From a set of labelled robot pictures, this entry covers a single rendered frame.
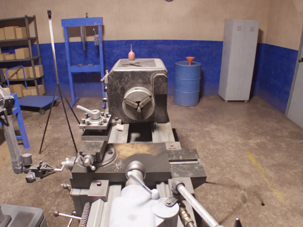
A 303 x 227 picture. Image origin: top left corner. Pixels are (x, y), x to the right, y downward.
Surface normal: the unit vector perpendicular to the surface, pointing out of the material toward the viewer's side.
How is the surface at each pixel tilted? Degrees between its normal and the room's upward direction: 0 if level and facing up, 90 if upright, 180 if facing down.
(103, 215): 0
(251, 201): 0
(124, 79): 90
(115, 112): 90
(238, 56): 90
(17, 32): 90
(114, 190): 0
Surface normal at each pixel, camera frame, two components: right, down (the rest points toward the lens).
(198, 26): 0.04, 0.39
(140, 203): 0.00, -0.92
